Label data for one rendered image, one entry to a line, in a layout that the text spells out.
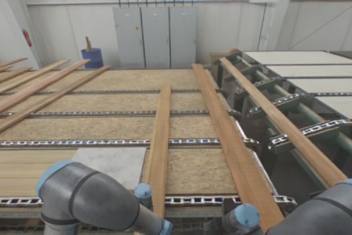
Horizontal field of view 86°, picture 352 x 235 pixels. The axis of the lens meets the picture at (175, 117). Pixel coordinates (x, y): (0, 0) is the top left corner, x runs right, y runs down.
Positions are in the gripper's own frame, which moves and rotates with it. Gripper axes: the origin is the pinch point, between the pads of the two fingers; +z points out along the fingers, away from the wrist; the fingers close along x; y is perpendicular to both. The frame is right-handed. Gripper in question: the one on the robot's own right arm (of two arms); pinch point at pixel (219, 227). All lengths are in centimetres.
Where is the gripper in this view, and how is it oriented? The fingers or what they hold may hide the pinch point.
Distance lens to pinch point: 106.7
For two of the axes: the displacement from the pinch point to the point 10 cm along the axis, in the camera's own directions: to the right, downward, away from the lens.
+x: 9.8, 0.3, 1.8
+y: 0.8, 7.9, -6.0
